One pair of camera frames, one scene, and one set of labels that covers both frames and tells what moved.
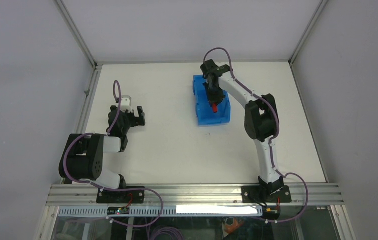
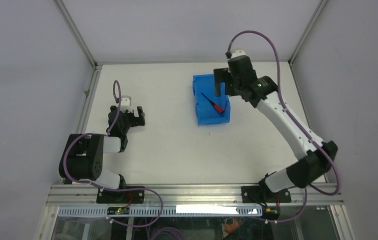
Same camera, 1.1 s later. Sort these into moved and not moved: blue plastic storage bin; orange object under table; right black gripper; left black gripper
Moved: right black gripper
Not moved: blue plastic storage bin; left black gripper; orange object under table
